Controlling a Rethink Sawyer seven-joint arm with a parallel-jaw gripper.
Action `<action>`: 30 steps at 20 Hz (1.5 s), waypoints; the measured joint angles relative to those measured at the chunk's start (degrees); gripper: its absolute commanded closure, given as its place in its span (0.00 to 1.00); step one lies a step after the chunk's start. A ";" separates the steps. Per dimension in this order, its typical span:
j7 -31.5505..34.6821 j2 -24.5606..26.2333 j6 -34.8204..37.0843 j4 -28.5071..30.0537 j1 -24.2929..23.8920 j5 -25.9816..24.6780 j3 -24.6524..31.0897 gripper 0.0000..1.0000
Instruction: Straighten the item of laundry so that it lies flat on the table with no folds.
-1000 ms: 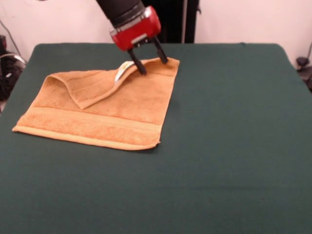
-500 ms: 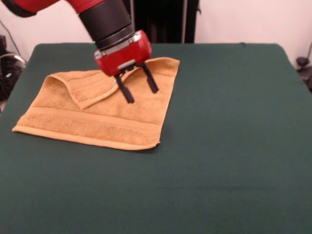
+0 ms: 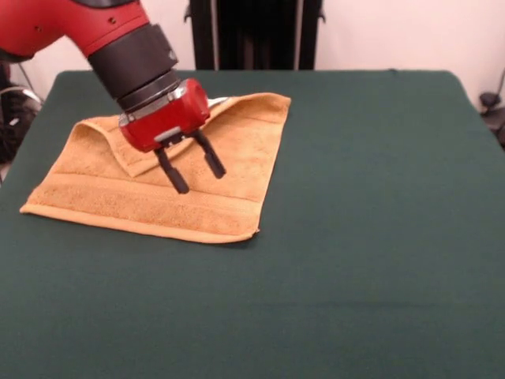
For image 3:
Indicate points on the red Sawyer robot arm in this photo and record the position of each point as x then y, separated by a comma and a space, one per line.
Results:
98, 27

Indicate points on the dark green table cloth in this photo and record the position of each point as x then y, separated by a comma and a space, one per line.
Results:
355, 197

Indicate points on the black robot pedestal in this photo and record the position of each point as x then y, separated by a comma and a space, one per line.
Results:
252, 39

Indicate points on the dark grey stand base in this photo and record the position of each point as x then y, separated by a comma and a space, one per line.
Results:
491, 114
13, 118

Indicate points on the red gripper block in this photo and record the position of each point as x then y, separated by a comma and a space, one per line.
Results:
169, 122

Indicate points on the tan terry towel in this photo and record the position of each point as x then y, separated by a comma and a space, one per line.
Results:
236, 158

